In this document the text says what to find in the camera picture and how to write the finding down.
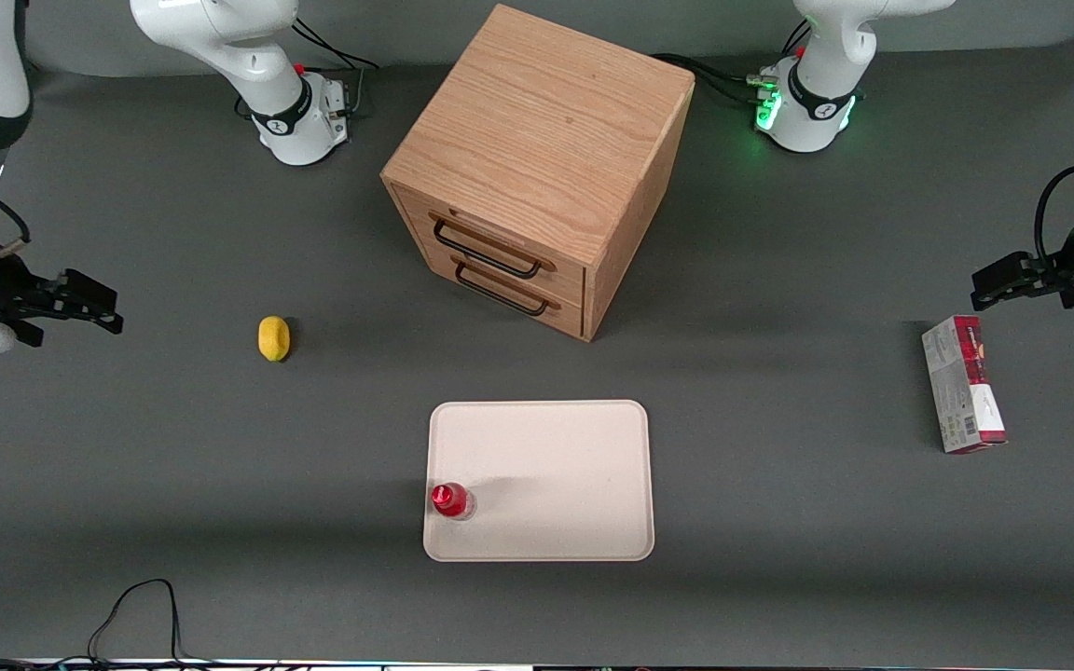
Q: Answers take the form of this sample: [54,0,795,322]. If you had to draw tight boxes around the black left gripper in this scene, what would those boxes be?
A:
[971,224,1074,311]

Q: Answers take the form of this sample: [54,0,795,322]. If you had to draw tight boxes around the red coke bottle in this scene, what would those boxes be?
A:
[432,482,475,521]

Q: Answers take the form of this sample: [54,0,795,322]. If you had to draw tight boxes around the white rectangular tray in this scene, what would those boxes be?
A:
[423,400,655,563]

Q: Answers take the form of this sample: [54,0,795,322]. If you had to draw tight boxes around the red tartan shortbread box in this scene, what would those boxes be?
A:
[921,315,1009,455]

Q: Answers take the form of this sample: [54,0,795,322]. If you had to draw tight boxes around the yellow lemon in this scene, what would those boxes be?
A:
[258,316,292,363]

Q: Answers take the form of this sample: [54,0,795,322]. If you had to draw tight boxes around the wooden drawer front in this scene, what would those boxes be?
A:
[399,216,586,338]
[392,185,586,304]

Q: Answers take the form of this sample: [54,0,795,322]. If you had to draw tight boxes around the wooden drawer cabinet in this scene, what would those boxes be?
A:
[380,3,696,343]

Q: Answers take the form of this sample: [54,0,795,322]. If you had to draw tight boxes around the thin black looped cable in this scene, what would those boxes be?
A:
[0,579,221,671]

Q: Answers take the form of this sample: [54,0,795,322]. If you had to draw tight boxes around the black left arm base cables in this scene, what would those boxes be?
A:
[654,19,813,108]

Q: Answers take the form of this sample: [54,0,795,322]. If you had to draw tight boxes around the black arm base cables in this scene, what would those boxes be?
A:
[237,17,379,122]
[654,19,813,108]

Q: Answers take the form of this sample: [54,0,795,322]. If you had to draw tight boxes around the black right arm base cables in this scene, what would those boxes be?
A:
[237,17,379,122]

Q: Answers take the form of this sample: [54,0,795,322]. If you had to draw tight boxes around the black metal drawer handle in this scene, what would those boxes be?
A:
[432,215,557,280]
[454,260,561,318]

